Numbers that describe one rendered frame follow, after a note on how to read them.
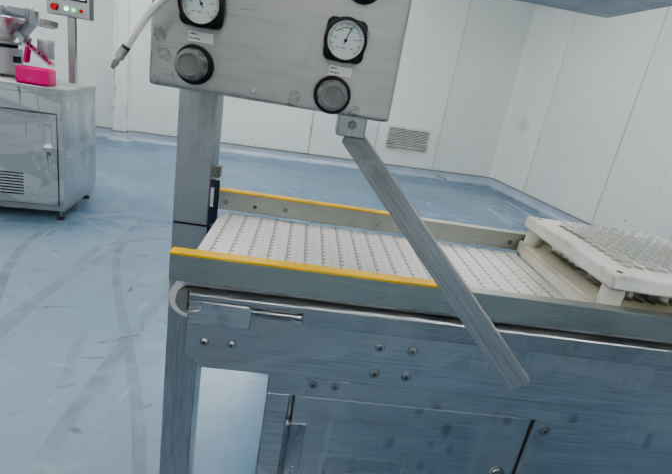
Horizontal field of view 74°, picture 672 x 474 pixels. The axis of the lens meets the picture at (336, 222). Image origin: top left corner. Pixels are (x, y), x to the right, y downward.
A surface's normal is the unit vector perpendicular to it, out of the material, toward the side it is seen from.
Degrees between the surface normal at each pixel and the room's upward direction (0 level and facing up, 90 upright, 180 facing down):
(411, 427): 90
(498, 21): 90
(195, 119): 90
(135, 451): 0
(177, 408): 90
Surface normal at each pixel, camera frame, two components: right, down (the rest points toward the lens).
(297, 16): 0.05, 0.32
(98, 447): 0.16, -0.94
